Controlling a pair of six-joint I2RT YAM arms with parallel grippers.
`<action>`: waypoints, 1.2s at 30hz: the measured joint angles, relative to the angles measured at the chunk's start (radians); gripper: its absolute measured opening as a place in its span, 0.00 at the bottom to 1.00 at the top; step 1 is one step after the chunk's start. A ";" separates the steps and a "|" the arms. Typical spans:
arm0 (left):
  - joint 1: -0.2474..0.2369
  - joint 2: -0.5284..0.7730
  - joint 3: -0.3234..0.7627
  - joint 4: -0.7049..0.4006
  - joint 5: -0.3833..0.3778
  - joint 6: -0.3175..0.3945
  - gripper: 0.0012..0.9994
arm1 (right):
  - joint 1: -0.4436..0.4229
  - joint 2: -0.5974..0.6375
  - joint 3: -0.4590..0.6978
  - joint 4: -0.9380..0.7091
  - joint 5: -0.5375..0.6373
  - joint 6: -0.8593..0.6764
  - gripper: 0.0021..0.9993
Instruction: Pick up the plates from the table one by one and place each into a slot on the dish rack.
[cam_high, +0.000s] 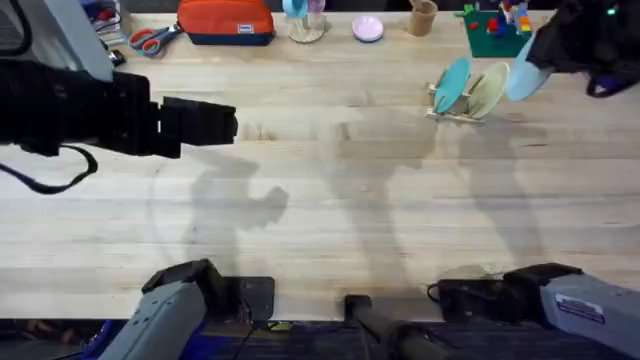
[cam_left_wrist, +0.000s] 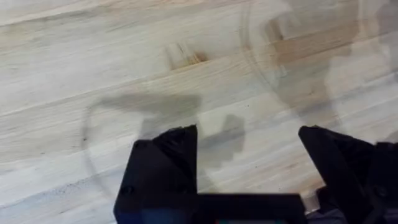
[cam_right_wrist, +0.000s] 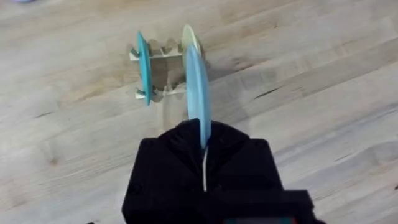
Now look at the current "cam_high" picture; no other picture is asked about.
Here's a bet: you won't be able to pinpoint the black mount post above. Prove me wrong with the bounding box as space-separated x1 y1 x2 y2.
343 294 454 360

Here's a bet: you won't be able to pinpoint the small pink bowl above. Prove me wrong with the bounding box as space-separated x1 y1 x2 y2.
351 14 386 44

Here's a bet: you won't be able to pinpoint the blue cup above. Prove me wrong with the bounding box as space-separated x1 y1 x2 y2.
281 0 310 20

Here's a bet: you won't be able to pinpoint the wooden cup stand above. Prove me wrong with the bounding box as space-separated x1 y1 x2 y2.
286 10 329 45

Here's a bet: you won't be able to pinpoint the black cable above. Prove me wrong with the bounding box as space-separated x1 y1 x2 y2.
0 143 100 196

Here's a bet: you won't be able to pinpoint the light blue plate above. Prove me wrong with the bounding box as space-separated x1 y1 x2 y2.
503 32 553 103

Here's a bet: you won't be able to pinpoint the red and blue scissors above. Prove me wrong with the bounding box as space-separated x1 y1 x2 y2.
128 23 185 58

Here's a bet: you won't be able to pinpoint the teal plate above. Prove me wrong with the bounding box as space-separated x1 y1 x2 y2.
432 55 473 115

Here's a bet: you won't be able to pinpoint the orange and navy zip bag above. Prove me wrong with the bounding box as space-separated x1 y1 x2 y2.
175 0 277 48

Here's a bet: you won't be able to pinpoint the green board with toy blocks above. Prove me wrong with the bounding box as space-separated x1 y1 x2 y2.
453 0 535 59

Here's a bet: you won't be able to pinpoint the tan cup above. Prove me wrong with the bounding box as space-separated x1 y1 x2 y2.
406 0 440 38

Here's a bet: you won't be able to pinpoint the small wooden peg rack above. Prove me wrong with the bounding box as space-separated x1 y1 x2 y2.
425 81 487 125

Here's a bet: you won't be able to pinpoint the pale green plate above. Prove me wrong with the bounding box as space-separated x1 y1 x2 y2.
466 61 511 121

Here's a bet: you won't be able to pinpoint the box of small items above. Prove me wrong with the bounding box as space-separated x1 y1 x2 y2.
78 0 132 47

